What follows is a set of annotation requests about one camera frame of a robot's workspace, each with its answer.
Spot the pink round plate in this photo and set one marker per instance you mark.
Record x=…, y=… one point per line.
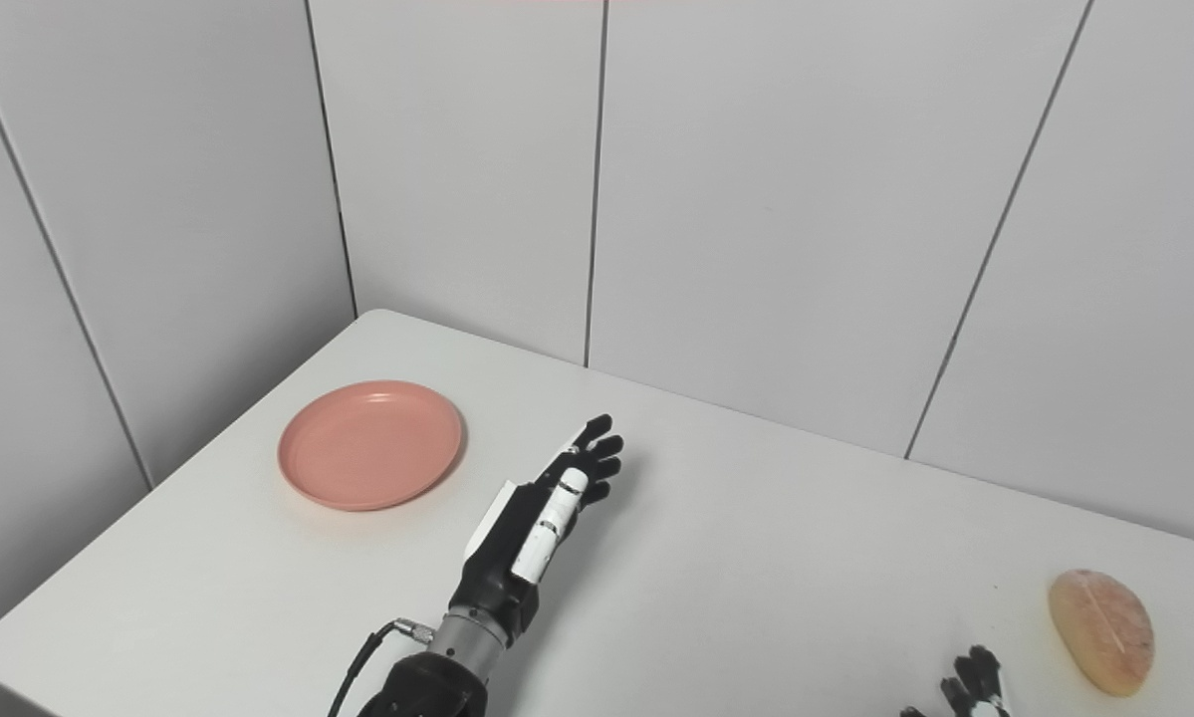
x=370, y=445

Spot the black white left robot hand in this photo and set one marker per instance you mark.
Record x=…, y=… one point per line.
x=502, y=568

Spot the oval bread roll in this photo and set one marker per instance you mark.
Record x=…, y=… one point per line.
x=1102, y=629

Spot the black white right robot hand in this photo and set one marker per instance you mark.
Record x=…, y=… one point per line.
x=975, y=687

